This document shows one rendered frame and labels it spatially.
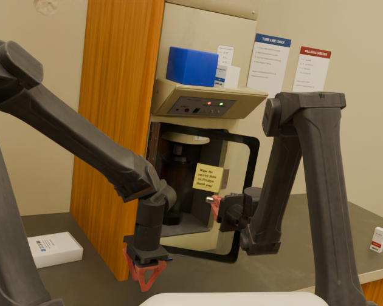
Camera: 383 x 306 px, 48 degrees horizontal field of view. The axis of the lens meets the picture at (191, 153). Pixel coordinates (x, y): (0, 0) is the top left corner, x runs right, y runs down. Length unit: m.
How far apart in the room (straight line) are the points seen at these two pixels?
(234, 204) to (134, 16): 0.56
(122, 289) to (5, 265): 0.74
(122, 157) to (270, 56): 1.29
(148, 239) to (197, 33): 0.62
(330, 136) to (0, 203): 0.46
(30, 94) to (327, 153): 0.44
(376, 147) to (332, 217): 2.13
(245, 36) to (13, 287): 1.03
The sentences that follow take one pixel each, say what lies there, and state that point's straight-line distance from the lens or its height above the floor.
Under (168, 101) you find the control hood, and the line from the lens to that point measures 1.16.
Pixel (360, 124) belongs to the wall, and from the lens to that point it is 2.59.
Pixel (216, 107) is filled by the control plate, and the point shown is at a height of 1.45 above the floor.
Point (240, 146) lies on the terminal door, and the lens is 1.22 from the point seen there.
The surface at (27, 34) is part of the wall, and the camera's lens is 1.53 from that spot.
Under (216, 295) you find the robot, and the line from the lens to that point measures 0.44.
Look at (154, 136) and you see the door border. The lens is 1.23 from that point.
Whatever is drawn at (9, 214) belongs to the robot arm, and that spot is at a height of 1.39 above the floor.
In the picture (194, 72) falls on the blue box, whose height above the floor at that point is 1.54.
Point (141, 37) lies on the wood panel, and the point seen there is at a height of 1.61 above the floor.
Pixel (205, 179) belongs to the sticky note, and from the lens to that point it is 1.25.
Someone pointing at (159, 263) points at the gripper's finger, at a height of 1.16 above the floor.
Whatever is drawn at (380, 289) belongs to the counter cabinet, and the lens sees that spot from 1.87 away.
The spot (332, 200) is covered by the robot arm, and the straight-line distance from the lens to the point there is 0.67.
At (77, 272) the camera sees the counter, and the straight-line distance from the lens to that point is 1.32.
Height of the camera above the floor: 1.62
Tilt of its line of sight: 14 degrees down
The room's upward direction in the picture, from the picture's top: 9 degrees clockwise
